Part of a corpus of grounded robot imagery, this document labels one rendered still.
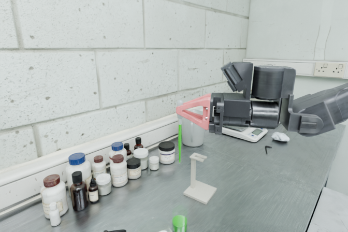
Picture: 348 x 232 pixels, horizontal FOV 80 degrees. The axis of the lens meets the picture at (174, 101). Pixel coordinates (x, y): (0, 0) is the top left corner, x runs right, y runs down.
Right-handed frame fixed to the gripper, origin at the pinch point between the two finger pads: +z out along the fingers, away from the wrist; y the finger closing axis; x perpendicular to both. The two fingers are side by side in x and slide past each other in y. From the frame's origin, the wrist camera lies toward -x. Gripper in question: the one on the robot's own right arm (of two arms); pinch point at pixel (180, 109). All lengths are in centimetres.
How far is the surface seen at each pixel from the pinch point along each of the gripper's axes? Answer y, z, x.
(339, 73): -93, -77, 1
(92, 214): 0.5, 24.5, 32.4
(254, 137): -58, -28, 30
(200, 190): -14.9, -4.5, 31.4
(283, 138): -59, -41, 29
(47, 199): 4.4, 34.7, 26.1
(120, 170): -12.4, 21.9, 26.0
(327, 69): -97, -72, -2
